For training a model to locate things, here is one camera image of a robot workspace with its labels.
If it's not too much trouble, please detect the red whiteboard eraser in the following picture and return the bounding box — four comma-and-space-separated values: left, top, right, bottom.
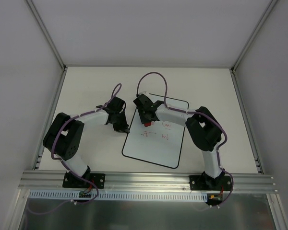
144, 122, 152, 127

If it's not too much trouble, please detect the white whiteboard black rim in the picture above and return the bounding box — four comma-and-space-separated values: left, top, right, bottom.
121, 93, 191, 170

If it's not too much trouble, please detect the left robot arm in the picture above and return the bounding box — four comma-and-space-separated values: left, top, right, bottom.
43, 96, 130, 187

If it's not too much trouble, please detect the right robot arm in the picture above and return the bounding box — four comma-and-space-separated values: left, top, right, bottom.
133, 93, 225, 190

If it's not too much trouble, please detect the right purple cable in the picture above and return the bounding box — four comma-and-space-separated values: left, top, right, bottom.
136, 72, 234, 210

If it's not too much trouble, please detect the purple cable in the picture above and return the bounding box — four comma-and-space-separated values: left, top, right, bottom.
26, 83, 122, 215
136, 72, 234, 210

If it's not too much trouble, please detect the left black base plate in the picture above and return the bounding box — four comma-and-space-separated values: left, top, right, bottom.
62, 172, 105, 189

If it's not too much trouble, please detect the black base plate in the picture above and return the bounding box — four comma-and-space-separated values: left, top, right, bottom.
62, 172, 105, 189
189, 175, 233, 191

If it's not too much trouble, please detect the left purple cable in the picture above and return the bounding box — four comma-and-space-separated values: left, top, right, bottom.
26, 83, 122, 215

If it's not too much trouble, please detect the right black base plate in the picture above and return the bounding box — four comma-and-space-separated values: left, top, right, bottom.
189, 175, 233, 191

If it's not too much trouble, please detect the aluminium mounting rail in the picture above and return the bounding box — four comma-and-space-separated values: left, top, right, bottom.
18, 170, 279, 194

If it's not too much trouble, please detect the left aluminium frame post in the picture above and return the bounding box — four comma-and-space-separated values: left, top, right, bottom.
25, 0, 66, 71

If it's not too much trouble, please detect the aluminium frame post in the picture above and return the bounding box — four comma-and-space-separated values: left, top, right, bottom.
231, 0, 279, 73
25, 0, 66, 71

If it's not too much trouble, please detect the white slotted cable duct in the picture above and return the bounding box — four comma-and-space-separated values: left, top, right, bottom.
28, 190, 208, 203

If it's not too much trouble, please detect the right aluminium frame post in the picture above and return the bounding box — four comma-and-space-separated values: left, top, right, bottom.
231, 0, 279, 73

